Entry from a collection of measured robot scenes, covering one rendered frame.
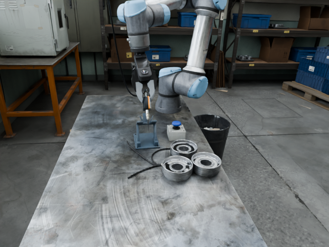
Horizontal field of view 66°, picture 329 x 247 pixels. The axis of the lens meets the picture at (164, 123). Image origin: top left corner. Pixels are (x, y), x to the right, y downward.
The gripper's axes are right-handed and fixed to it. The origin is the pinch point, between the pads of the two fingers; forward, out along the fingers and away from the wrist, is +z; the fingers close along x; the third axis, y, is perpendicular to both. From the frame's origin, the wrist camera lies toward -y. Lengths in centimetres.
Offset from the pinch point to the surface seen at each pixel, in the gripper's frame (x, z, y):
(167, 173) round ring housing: -0.2, 16.5, -26.7
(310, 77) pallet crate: -314, 99, 247
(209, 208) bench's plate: -8.6, 20.4, -41.7
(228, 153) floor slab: -91, 108, 101
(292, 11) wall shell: -338, 3, 344
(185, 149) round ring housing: -11.6, 19.1, -11.2
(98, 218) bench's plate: 22.5, 17.1, -38.7
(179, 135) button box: -12.4, 17.5, -1.7
